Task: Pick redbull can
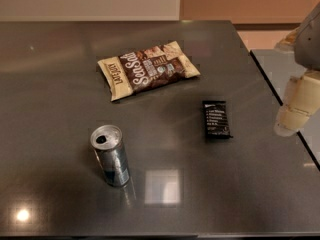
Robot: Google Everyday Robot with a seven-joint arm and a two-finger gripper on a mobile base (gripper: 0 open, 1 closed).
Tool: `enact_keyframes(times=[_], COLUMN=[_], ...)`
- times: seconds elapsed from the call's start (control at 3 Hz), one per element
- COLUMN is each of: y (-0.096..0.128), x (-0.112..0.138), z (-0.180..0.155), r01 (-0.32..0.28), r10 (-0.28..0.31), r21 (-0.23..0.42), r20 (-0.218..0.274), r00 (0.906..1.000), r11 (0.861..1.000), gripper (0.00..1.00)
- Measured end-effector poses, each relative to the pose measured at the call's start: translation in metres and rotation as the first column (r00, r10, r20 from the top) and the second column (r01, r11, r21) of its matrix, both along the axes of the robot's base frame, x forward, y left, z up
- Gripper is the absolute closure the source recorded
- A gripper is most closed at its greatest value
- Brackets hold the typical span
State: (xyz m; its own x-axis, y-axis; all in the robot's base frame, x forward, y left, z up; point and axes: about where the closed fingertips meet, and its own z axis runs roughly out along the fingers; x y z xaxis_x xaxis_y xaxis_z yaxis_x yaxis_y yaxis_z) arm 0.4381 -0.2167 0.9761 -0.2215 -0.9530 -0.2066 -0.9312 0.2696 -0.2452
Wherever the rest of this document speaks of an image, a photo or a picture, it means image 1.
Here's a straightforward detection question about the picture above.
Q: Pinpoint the black snack bar wrapper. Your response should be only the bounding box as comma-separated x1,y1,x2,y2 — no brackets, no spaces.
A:
202,100,232,139

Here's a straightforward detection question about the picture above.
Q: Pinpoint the silver blue redbull can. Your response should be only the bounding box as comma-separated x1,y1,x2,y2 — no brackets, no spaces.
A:
90,125,130,187

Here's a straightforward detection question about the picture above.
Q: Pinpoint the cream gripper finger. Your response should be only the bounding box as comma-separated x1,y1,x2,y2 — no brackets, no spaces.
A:
274,69,320,137

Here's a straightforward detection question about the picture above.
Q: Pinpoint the grey side table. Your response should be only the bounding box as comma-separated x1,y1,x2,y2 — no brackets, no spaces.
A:
250,48,320,172

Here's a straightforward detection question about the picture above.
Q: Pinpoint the brown cream snack bag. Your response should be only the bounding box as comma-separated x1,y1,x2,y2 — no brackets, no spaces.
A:
98,41,200,101

